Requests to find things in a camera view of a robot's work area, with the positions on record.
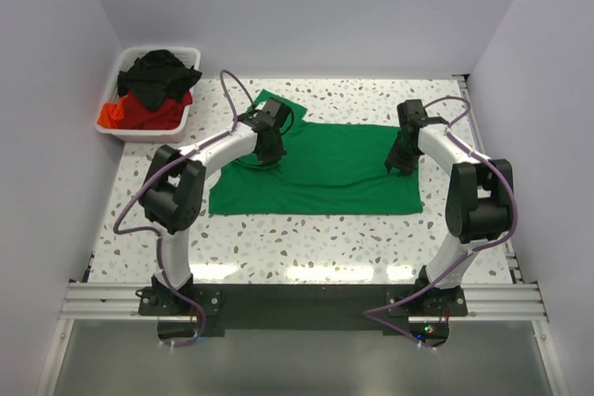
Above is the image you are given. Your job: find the red t shirt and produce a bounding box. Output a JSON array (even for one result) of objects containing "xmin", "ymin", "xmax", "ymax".
[{"xmin": 112, "ymin": 92, "xmax": 192, "ymax": 130}]

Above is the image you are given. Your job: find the green t shirt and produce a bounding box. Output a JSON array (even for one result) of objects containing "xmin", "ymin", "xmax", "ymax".
[{"xmin": 208, "ymin": 99, "xmax": 423, "ymax": 216}]

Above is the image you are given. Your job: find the black t shirt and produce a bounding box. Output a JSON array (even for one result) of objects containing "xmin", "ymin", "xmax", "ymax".
[{"xmin": 116, "ymin": 49, "xmax": 202, "ymax": 111}]

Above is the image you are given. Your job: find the orange t shirt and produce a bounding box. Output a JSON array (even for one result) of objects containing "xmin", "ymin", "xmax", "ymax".
[{"xmin": 97, "ymin": 97, "xmax": 125, "ymax": 129}]

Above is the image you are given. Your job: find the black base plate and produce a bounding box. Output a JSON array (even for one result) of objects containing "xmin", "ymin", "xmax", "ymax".
[{"xmin": 136, "ymin": 282, "xmax": 469, "ymax": 340}]

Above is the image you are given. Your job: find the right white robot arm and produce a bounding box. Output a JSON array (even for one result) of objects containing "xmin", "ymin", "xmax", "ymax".
[{"xmin": 384, "ymin": 99, "xmax": 518, "ymax": 315}]

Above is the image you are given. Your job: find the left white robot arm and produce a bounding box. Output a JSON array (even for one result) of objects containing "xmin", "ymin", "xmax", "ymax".
[{"xmin": 139, "ymin": 97, "xmax": 295, "ymax": 314}]

